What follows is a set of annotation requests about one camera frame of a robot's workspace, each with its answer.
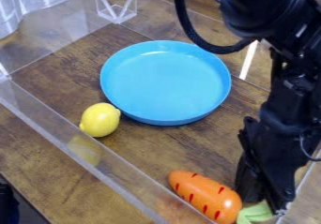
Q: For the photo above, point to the blue round plate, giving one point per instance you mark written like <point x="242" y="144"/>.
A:
<point x="164" y="82"/>

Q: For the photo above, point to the clear acrylic corner bracket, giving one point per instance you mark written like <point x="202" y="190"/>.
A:
<point x="115" y="13"/>

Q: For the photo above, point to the yellow toy lemon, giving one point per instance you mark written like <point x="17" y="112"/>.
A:
<point x="99" y="120"/>

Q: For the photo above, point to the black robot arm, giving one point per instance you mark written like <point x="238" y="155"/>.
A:
<point x="289" y="25"/>

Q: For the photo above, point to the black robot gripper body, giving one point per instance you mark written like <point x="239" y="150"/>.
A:
<point x="273" y="152"/>

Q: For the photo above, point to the orange toy carrot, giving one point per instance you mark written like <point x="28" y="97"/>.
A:
<point x="215" y="200"/>

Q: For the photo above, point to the clear acrylic enclosure wall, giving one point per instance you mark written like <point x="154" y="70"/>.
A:
<point x="107" y="181"/>

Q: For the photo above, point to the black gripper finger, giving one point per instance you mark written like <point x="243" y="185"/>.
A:
<point x="278" y="198"/>
<point x="246" y="181"/>

